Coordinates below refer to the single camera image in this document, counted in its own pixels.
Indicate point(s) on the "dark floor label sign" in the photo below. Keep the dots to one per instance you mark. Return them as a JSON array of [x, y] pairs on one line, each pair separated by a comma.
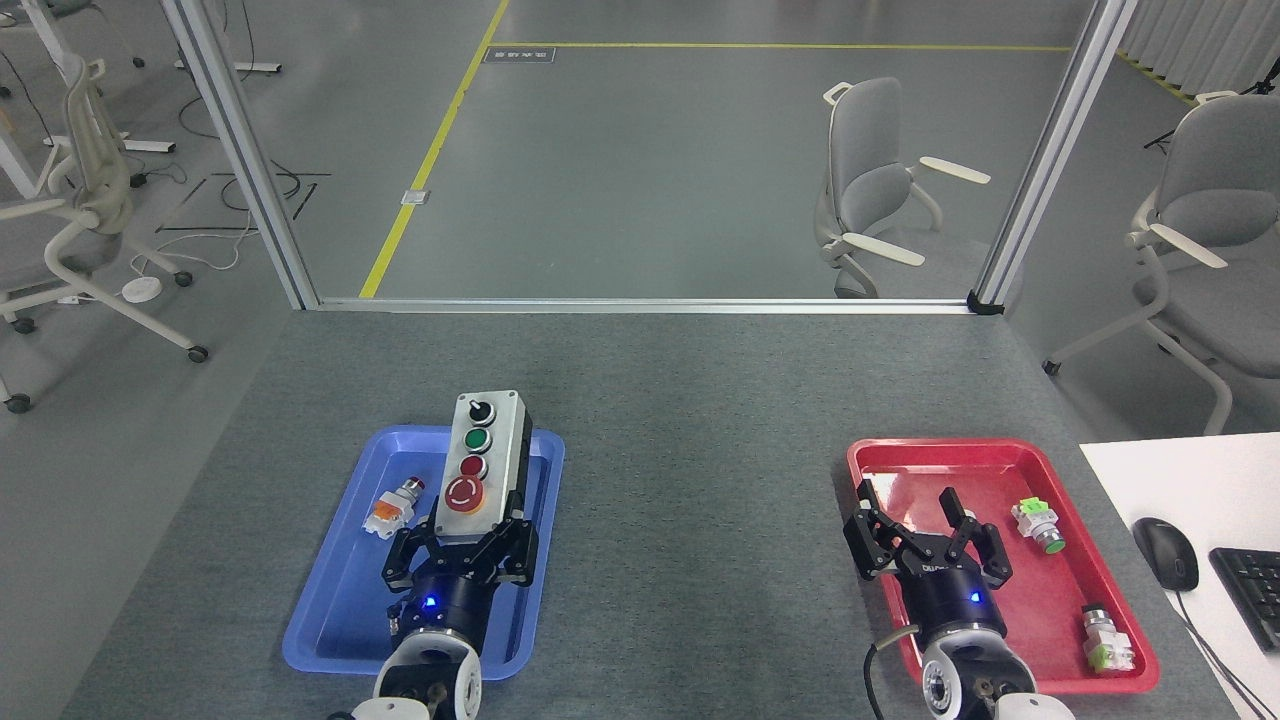
[[519, 55]]

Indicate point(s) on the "white desk foot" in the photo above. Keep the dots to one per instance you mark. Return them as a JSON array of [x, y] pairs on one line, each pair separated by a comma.
[[140, 146], [240, 67]]

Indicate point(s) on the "silver aluminium rail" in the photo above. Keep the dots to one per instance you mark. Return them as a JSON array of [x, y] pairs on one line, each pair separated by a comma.
[[640, 305]]

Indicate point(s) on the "white corrugated partition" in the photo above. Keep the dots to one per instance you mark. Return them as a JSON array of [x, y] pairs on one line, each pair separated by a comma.
[[1200, 35]]

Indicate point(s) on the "red plastic tray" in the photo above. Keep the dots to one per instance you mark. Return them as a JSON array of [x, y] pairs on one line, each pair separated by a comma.
[[1040, 620]]

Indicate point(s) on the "green push button switch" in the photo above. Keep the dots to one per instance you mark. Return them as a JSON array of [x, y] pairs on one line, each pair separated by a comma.
[[1036, 524]]

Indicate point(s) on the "grey control box with buttons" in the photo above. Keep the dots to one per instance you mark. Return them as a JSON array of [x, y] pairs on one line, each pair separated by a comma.
[[500, 440]]

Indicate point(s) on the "white desk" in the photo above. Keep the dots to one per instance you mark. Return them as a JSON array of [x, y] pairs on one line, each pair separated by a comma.
[[1190, 480]]

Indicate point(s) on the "blue plastic tray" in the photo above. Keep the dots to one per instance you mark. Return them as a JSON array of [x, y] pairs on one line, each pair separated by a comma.
[[340, 610]]

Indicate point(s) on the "black computer mouse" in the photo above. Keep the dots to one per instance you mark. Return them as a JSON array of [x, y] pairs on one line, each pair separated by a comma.
[[1166, 553]]

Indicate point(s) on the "silver push button green block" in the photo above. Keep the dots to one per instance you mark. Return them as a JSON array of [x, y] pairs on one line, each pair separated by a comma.
[[1106, 640]]

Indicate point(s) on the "black tripod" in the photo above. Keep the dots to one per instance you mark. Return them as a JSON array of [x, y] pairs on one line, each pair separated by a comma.
[[1255, 88]]

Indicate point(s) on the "red push button orange block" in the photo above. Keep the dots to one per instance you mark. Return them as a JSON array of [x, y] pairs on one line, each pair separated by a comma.
[[390, 510]]

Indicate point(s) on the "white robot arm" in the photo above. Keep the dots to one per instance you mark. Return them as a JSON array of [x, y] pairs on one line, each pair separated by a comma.
[[975, 680], [430, 680]]

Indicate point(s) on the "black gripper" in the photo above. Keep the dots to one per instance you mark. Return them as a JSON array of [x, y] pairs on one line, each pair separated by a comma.
[[955, 600], [445, 600]]

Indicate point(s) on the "white mesh office chair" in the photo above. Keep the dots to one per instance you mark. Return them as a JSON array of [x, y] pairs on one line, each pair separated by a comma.
[[95, 190]]

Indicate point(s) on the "grey office chair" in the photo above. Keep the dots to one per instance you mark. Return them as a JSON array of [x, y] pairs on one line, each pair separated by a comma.
[[1215, 200], [865, 160]]

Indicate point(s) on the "silver floor outlet plate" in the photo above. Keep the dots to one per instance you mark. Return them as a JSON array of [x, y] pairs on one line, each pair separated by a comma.
[[416, 197]]

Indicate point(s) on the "black keyboard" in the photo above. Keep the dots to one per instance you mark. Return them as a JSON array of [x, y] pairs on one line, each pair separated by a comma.
[[1255, 595]]

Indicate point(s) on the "silver aluminium post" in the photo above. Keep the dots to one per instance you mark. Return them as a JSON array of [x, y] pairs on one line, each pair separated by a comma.
[[1050, 160], [240, 150]]

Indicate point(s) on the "white round floor disc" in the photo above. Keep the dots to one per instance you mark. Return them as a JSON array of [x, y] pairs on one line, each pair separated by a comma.
[[142, 289]]

